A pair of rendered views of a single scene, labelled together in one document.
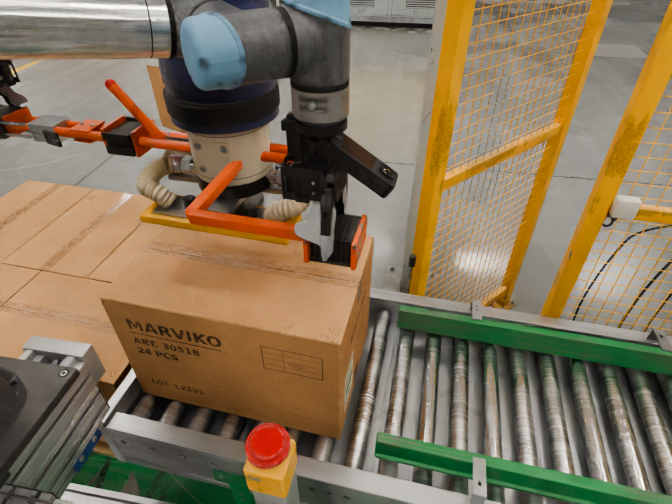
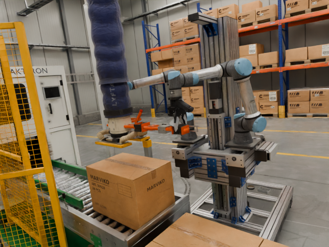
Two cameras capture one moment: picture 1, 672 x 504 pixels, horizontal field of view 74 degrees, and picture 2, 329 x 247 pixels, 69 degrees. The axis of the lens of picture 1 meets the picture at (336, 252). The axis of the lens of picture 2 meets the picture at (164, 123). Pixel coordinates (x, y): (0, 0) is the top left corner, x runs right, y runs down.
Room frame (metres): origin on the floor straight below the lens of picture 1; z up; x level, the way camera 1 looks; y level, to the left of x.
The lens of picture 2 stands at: (2.37, 1.40, 1.58)
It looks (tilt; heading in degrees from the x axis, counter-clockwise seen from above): 10 degrees down; 208
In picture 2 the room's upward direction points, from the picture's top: 6 degrees counter-clockwise
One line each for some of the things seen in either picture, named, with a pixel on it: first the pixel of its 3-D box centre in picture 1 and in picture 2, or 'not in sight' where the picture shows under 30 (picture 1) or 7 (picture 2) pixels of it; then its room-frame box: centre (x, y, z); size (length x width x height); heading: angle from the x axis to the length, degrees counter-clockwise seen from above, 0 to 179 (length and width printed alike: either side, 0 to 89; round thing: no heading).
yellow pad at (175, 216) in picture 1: (220, 211); (130, 135); (0.80, 0.25, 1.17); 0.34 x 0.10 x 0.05; 76
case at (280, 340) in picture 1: (256, 316); (130, 186); (0.88, 0.23, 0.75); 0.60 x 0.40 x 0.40; 76
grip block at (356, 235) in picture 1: (335, 238); not in sight; (0.57, 0.00, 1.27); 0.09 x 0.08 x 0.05; 166
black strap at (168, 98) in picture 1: (222, 95); (118, 111); (0.89, 0.23, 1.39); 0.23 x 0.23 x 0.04
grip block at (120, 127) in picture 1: (130, 135); (142, 126); (0.96, 0.47, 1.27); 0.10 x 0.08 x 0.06; 166
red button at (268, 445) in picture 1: (268, 448); not in sight; (0.35, 0.11, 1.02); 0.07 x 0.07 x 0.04
